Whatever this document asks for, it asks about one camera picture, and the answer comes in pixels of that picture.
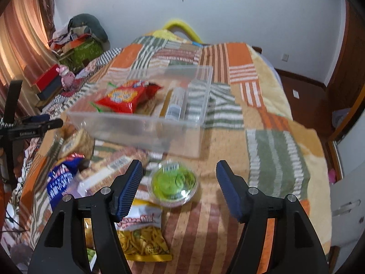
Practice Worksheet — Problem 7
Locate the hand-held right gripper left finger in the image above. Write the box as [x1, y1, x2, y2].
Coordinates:
[27, 159, 143, 274]

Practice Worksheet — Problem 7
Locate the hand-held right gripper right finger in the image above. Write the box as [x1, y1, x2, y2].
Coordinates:
[215, 160, 328, 274]

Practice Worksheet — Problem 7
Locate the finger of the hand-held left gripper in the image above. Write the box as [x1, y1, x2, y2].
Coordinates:
[21, 114, 51, 124]
[8, 118, 64, 141]

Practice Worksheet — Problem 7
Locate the green jelly cup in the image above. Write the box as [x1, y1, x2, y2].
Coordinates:
[148, 160, 199, 208]

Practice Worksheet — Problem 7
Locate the clear plastic container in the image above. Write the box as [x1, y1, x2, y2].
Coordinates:
[67, 65, 214, 159]

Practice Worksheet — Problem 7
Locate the clear packet with white label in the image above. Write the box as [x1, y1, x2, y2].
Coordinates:
[77, 148, 149, 198]

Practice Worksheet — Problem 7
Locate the dark box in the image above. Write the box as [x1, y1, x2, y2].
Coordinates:
[36, 77, 65, 101]

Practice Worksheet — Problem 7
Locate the beige cookie packet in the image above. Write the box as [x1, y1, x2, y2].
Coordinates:
[58, 128, 96, 161]

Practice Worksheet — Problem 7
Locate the red box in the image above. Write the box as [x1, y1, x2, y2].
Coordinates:
[31, 64, 62, 92]

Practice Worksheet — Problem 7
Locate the yellow snack bag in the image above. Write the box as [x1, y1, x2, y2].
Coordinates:
[115, 198, 173, 262]

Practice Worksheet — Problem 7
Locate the pink plush toy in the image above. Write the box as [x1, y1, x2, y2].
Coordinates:
[56, 65, 76, 88]

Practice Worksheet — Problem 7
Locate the blue snack bag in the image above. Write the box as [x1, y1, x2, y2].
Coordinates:
[47, 153, 86, 211]

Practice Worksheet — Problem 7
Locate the orange striped patchwork blanket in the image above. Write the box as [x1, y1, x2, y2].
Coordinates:
[18, 36, 333, 274]

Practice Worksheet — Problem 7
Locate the orange striped curtain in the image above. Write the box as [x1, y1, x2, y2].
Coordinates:
[0, 0, 57, 115]

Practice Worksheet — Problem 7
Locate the light green packet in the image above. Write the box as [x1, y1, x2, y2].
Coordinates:
[86, 247, 98, 266]

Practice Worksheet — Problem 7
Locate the green cardboard box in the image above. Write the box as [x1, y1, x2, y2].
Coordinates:
[61, 41, 105, 69]

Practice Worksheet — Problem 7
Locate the red snack bag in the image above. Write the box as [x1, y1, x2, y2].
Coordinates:
[94, 80, 163, 114]

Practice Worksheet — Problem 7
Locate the brown stick packet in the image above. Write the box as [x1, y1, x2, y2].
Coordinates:
[160, 88, 175, 118]

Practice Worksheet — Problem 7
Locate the white tube packet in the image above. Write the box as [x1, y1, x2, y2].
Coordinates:
[165, 87, 189, 120]

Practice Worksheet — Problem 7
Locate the pile of clothes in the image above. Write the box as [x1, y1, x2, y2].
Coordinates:
[48, 13, 110, 52]

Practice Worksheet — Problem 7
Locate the white cabinet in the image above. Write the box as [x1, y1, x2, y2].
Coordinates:
[328, 135, 365, 253]

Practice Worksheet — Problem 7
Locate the wooden door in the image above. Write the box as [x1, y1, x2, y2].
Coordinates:
[324, 0, 365, 145]

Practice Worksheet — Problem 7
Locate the yellow pillow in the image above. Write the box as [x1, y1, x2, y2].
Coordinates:
[154, 18, 205, 45]

